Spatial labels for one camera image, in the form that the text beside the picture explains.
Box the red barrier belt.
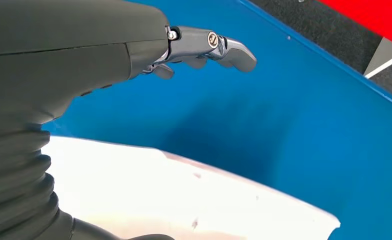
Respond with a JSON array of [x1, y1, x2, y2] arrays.
[[318, 0, 392, 51]]

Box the blue metal shelf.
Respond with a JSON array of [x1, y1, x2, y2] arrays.
[[41, 0, 392, 240]]

